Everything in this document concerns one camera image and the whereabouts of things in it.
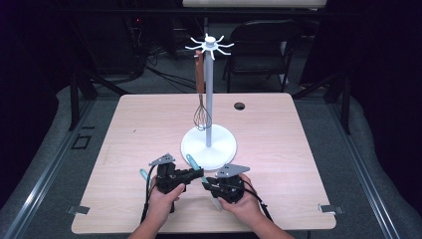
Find black floor cables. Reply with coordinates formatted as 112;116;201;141
144;46;200;94

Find person's right hand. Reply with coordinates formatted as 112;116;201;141
217;173;264;227

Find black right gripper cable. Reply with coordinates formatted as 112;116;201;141
243;188;274;223

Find metal floor rail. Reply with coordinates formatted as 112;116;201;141
326;99;403;239
2;99;98;239

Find brown handled wire whisk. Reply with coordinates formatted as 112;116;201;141
193;49;213;131

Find white utensil rack stand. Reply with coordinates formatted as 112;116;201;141
180;33;238;171

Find person's left hand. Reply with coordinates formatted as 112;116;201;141
144;175;187;231

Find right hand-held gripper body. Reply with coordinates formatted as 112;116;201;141
212;163;251;204

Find black folding chair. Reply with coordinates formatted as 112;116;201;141
224;19;302;94

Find grey table bracket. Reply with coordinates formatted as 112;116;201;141
67;205;91;215
317;203;344;215

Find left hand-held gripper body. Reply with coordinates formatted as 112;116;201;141
148;152;187;195

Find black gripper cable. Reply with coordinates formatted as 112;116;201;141
139;164;159;224
243;188;274;223

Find black metal stand leg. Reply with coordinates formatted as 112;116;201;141
292;71;353;135
67;64;131;132

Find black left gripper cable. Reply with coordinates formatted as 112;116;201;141
139;164;159;224

